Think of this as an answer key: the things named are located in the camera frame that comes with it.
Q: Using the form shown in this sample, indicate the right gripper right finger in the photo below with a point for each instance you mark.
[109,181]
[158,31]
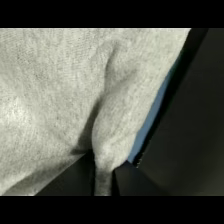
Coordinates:
[133,183]

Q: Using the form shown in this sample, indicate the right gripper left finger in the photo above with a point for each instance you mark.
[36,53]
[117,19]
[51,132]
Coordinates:
[73,180]

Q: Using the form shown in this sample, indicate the grey T-shirt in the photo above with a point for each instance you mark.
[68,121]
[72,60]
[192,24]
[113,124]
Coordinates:
[66,93]

